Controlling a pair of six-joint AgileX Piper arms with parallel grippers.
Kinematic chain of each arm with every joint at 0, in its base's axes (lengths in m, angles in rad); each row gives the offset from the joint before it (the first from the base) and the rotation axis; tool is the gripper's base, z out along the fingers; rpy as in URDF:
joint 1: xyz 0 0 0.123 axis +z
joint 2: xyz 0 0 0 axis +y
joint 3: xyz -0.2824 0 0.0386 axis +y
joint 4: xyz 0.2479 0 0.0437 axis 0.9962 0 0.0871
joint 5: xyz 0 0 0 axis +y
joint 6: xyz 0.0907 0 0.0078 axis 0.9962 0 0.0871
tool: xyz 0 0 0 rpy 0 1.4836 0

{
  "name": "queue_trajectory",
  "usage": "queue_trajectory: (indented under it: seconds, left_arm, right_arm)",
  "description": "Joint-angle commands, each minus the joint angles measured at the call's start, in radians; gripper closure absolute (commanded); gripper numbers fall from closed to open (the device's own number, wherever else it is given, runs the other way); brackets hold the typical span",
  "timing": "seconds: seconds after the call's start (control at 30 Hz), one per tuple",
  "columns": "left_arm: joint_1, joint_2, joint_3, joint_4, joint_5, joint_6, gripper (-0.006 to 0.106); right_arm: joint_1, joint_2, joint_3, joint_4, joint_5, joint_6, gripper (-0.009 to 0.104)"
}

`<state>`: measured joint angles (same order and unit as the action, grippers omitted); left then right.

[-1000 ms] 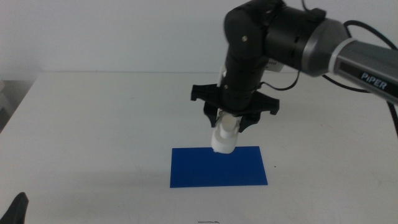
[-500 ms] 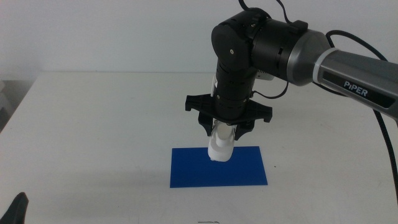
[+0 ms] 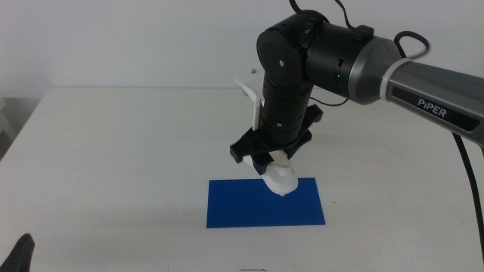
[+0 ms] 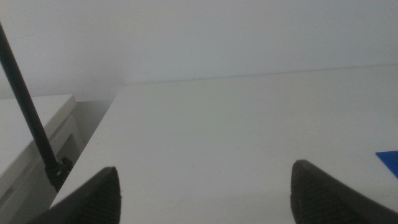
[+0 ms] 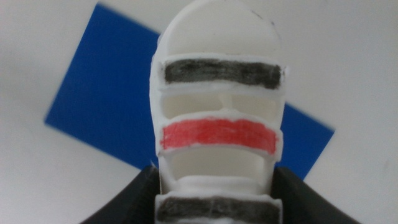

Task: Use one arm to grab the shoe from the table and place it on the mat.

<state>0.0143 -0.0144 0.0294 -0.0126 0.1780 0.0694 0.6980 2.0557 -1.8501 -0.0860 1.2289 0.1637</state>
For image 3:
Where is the white miniature shoe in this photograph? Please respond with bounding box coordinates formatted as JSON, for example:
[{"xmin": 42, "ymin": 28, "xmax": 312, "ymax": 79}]
[{"xmin": 243, "ymin": 150, "xmax": 299, "ymax": 197}]

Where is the blue rectangular mat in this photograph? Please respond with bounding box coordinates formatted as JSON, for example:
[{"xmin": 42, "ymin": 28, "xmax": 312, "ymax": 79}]
[{"xmin": 206, "ymin": 177, "xmax": 327, "ymax": 229}]

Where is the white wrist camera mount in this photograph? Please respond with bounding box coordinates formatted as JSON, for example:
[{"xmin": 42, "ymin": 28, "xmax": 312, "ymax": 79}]
[{"xmin": 231, "ymin": 74, "xmax": 266, "ymax": 131}]

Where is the black cable over wrist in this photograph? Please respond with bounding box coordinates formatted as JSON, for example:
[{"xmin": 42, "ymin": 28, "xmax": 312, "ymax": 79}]
[{"xmin": 288, "ymin": 0, "xmax": 430, "ymax": 60}]

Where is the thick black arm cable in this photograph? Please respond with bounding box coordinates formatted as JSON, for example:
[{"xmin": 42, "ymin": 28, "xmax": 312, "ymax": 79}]
[{"xmin": 451, "ymin": 131, "xmax": 484, "ymax": 262}]

